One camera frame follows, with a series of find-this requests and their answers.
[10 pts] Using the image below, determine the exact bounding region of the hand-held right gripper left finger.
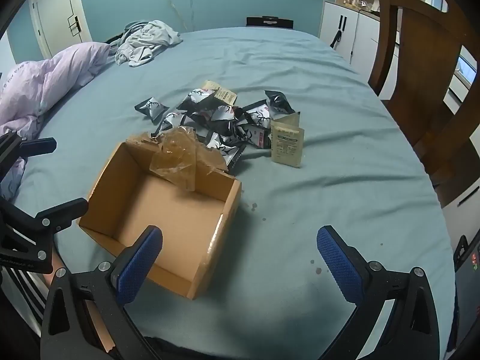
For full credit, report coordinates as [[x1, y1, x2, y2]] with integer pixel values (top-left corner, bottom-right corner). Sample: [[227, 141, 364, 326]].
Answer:
[[39, 226, 164, 360]]

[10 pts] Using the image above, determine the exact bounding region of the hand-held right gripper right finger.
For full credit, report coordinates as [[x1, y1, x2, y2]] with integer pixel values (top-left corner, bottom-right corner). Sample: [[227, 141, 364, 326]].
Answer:
[[316, 225, 441, 360]]

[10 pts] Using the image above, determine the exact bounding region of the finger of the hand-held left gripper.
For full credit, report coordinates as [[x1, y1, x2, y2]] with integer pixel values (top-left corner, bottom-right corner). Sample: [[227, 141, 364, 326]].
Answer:
[[22, 197, 89, 235], [0, 133, 57, 173]]

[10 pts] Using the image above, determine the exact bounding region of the brown cardboard box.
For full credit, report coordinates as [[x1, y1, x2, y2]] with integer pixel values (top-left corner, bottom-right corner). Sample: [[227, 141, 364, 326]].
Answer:
[[77, 135, 242, 301]]

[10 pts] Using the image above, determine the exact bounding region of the beige sachet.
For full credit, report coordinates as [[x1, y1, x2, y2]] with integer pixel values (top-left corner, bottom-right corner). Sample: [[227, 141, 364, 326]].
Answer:
[[271, 112, 302, 130], [271, 125, 305, 169], [202, 80, 239, 106]]

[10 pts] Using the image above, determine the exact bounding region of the pile of black snack packets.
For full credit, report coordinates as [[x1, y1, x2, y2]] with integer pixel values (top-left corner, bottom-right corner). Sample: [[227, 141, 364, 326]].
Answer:
[[152, 88, 272, 169]]

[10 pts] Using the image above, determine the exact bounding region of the person's bare leg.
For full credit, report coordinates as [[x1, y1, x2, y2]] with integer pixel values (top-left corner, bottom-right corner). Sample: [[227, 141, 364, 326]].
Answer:
[[39, 249, 70, 289]]

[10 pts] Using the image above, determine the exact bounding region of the grey striped clothing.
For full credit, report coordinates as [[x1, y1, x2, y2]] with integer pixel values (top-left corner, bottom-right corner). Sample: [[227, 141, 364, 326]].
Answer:
[[0, 266, 44, 334]]

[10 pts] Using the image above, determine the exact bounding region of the purple duvet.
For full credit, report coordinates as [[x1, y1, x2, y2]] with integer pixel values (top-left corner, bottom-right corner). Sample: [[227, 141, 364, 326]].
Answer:
[[0, 42, 113, 199]]

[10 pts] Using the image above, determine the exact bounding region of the bed with teal sheet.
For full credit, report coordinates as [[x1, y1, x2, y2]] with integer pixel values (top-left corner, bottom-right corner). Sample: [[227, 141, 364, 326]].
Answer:
[[15, 26, 456, 360]]

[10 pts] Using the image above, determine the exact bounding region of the crumpled clear packing tape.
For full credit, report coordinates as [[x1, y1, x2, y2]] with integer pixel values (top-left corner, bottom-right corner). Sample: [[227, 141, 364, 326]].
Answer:
[[150, 127, 197, 192]]

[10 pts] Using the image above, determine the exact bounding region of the black device with red light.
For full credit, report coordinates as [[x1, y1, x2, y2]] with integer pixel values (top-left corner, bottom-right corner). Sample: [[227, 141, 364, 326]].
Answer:
[[452, 234, 480, 360]]

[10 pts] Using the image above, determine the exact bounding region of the white door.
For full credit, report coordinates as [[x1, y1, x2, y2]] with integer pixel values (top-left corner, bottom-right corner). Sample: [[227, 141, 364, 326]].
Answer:
[[28, 0, 92, 61]]

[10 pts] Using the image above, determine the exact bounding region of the white drawer unit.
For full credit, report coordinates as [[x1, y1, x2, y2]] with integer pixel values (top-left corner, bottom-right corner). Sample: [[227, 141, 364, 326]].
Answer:
[[439, 178, 480, 211]]

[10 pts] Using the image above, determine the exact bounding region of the crumpled grey clothing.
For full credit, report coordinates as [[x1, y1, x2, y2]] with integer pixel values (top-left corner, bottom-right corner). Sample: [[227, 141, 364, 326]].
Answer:
[[114, 20, 184, 67]]

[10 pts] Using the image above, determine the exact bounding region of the brown wooden chair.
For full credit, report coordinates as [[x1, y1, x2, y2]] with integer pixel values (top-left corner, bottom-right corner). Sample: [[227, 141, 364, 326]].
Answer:
[[367, 0, 480, 207]]

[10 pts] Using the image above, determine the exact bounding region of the white cabinet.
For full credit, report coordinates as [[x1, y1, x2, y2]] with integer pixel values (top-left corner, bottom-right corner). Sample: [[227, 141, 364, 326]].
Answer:
[[319, 0, 398, 83]]

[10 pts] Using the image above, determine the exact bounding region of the window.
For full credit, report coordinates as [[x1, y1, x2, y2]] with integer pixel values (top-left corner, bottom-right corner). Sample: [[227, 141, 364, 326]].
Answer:
[[455, 54, 479, 83]]

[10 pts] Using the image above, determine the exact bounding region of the black bag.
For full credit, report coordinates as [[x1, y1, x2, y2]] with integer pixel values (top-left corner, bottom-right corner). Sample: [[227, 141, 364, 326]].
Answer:
[[245, 16, 294, 29]]

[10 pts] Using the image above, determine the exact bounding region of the cluster of small bottles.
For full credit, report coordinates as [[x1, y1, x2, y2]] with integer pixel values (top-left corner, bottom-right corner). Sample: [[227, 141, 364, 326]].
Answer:
[[343, 0, 379, 12]]

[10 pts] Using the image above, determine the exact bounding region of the thin yellow hanging cable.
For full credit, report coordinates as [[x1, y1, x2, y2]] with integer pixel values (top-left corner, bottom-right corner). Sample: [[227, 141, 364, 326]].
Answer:
[[163, 0, 190, 32]]

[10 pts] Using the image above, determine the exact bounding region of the black hanging strap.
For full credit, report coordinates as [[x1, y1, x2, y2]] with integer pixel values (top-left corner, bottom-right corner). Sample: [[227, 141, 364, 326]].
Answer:
[[330, 15, 347, 49]]

